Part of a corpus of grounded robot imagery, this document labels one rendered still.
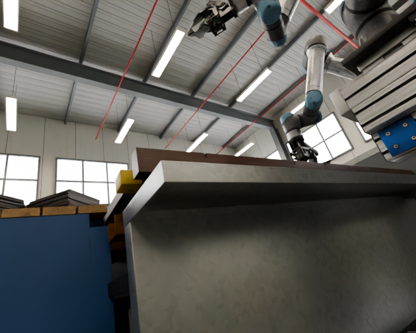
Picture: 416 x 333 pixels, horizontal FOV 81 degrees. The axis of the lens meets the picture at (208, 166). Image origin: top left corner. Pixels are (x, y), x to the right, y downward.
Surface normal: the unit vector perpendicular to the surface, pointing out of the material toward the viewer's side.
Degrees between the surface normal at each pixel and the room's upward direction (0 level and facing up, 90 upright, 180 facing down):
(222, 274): 90
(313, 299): 90
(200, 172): 90
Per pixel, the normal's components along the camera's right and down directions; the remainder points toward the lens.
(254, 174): 0.50, -0.47
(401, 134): -0.80, -0.07
